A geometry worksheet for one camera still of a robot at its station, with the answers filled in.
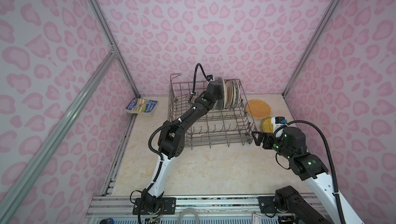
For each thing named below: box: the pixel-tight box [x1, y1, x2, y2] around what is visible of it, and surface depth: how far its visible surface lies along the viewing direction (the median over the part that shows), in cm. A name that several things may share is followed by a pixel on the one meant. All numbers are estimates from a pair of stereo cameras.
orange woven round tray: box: [246, 99, 272, 120], surface depth 113 cm
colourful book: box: [125, 97, 159, 117], surface depth 112 cm
